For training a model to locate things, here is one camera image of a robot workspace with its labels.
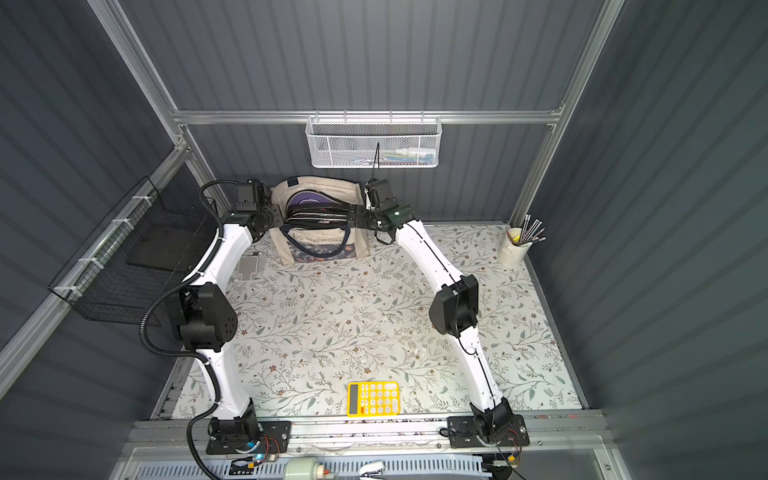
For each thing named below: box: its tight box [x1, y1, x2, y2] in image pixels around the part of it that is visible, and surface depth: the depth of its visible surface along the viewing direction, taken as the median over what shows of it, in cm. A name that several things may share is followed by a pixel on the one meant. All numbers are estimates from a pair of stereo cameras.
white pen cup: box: [497, 227, 533, 268], surface depth 105 cm
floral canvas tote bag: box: [269, 177, 371, 265], surface depth 103 cm
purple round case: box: [287, 190, 341, 210], surface depth 107 cm
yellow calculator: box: [346, 381, 401, 418], surface depth 80 cm
